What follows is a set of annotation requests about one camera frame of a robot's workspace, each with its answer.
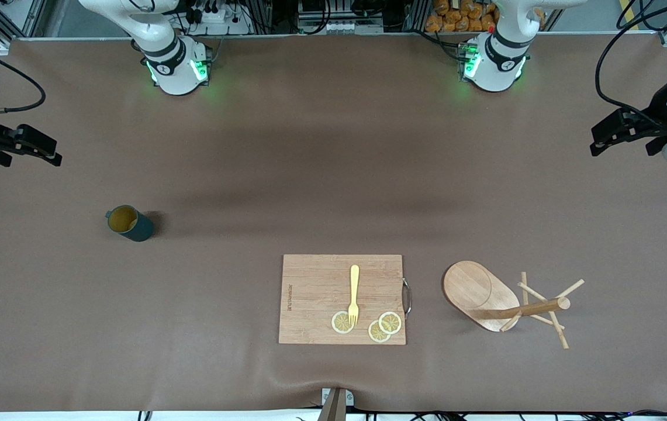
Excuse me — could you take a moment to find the dark teal cup yellow inside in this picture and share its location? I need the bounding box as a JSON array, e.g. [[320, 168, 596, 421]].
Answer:
[[105, 205, 155, 243]]

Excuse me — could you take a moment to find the wooden mug tree rack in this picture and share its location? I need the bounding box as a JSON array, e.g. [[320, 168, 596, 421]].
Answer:
[[442, 260, 585, 350]]

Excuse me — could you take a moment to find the grey electronics rack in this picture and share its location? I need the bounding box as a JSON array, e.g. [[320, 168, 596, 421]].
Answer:
[[297, 0, 385, 34]]

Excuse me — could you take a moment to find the bag of orange snacks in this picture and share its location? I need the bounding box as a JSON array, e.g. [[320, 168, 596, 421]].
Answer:
[[425, 0, 499, 33]]

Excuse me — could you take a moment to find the brown table mat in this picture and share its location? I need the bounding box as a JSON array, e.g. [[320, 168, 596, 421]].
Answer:
[[0, 34, 667, 413]]

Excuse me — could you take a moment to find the white power strip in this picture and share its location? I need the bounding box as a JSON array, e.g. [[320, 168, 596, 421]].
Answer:
[[184, 7, 252, 36]]

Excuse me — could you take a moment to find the lemon slice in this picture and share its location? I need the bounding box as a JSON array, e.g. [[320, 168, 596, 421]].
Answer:
[[331, 310, 355, 334], [368, 319, 392, 344], [378, 311, 403, 335]]

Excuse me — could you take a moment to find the yellow plastic fork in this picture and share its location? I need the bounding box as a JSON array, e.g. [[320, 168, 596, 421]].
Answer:
[[347, 264, 361, 328]]

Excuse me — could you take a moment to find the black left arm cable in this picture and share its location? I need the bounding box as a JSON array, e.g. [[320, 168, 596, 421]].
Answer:
[[595, 0, 667, 126]]

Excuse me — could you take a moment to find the wooden cutting board metal handle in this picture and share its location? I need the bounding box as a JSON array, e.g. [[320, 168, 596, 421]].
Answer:
[[278, 254, 413, 346]]

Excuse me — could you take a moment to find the aluminium camera mast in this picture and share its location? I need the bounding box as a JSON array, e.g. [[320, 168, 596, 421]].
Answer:
[[317, 387, 355, 421]]

